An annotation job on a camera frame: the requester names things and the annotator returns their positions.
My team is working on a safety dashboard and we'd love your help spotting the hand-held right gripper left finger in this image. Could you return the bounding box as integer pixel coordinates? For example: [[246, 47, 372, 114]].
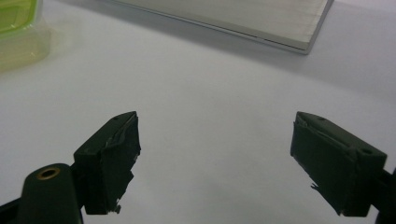
[[73, 110, 142, 216]]

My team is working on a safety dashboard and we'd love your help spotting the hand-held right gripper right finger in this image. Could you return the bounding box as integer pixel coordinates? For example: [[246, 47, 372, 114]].
[[290, 111, 389, 217]]

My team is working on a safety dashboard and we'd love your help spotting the clear green-lidded plastic container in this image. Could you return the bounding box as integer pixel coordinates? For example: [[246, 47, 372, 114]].
[[0, 0, 52, 74]]

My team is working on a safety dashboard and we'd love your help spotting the flat grey board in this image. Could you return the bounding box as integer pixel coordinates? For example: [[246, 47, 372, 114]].
[[109, 0, 335, 56]]

